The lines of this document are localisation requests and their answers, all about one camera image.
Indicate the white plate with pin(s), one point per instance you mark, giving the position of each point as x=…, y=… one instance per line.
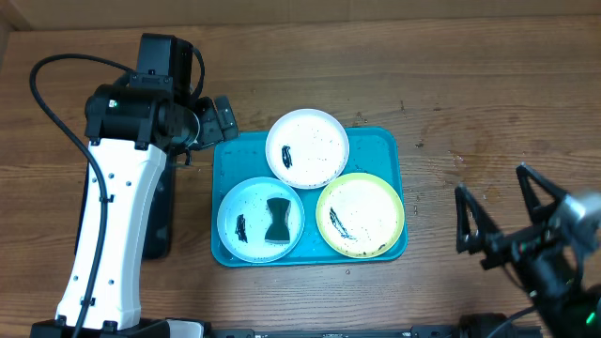
x=307, y=148

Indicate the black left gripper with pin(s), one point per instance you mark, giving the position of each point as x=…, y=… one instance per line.
x=213, y=131

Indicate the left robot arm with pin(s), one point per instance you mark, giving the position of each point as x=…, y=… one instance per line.
x=135, y=129

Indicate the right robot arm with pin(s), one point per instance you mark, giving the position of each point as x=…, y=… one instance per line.
x=546, y=258

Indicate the yellow-green plate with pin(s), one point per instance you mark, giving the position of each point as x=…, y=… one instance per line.
x=360, y=215

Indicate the teal plastic tray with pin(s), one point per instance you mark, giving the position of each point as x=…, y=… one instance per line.
x=372, y=150

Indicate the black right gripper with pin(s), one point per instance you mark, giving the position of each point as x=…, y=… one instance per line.
x=519, y=242

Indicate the black water tray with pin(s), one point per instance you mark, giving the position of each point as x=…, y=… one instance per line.
x=128, y=201

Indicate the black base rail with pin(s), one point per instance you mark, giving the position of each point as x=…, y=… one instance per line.
x=428, y=331

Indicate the light blue plate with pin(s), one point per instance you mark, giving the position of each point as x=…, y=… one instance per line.
x=243, y=218

